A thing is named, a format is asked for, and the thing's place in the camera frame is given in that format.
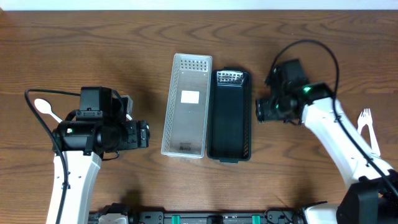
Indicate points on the clear white plastic basket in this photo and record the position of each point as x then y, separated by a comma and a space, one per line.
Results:
187, 107

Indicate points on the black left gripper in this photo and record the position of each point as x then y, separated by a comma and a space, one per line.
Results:
143, 134

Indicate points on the white plastic spoon far left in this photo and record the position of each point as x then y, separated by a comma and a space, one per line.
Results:
45, 107

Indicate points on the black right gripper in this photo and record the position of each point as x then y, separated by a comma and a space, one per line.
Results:
261, 109

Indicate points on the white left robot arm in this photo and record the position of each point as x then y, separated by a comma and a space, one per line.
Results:
82, 147

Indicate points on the dark green plastic basket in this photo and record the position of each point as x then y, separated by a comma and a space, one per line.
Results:
229, 121

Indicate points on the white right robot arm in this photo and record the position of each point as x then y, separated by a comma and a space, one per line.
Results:
371, 182

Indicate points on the white plastic fork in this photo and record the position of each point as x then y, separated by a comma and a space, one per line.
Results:
369, 122
362, 120

